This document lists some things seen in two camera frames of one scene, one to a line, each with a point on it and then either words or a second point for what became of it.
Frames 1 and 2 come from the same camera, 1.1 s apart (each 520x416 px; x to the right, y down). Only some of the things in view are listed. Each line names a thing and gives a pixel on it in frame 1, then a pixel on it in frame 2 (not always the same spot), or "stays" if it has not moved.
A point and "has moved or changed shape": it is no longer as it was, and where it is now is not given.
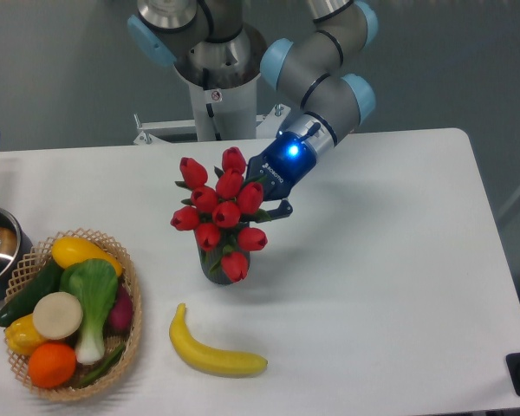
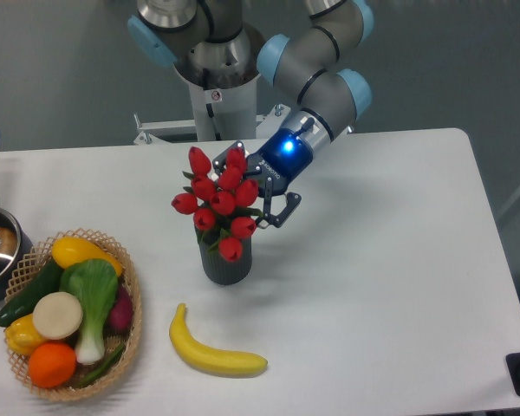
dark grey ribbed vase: x=211 y=261 → x=223 y=271
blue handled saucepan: x=5 y=241 stays
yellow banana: x=211 y=360 stays
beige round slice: x=56 y=315 stays
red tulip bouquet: x=220 y=214 has moved or changed shape
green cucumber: x=46 y=282 stays
